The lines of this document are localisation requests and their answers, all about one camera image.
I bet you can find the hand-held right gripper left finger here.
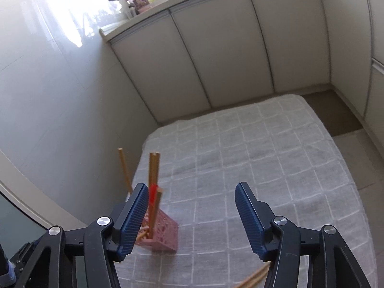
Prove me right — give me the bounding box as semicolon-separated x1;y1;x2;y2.
16;182;150;288

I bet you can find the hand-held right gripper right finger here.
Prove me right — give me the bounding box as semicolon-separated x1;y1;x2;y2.
235;181;372;288

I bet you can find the pink plastic basket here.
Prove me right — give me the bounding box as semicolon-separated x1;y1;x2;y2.
133;207;178;252

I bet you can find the grey checked cloth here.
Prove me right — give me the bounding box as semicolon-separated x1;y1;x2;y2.
115;94;368;288

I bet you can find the brown floor mat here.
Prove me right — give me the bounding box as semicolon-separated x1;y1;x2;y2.
300;88;363;137

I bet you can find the white cabinet door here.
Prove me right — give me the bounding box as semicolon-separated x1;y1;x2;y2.
318;0;372;117
109;10;212;123
170;0;275;108
247;0;332;95

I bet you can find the white drawer front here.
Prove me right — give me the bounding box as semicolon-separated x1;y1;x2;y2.
364;58;384;144
364;0;384;60

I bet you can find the glass panel with curved frame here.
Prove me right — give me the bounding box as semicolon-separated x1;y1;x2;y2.
0;148;87;260

